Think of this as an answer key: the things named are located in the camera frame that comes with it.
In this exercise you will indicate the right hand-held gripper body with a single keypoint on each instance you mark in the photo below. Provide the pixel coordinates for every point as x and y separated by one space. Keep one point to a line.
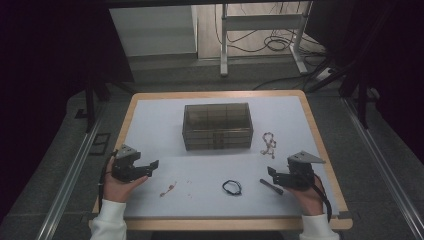
300 173

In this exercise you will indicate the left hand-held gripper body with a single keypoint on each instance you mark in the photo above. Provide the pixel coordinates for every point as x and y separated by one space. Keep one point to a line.
125 166

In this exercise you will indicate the smoky transparent drawer box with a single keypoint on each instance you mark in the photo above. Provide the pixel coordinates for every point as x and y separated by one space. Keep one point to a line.
216 116

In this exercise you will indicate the person's left hand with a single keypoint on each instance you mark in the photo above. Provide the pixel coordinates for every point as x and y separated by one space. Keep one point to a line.
116 191

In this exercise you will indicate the person's right hand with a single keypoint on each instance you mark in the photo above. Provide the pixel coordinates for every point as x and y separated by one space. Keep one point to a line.
311 201

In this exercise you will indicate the white table mat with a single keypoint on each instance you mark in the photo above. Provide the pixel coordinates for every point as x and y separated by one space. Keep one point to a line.
156 110

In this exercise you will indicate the black metal stand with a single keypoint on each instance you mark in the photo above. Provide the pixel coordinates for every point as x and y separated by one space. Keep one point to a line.
90 110
362 106

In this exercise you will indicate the white power strip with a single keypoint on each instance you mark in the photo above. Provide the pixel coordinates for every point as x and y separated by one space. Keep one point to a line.
324 74

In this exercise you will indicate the white cabinet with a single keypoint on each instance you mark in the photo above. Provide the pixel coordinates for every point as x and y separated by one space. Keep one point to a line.
153 30

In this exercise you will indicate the dark curtain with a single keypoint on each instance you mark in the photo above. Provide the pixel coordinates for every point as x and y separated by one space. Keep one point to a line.
400 66
40 66

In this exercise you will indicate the aluminium floor rail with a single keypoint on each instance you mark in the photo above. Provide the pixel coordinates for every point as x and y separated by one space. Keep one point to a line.
383 166
66 186

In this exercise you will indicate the white metal desk frame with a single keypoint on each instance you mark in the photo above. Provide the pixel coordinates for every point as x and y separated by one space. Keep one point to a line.
263 21

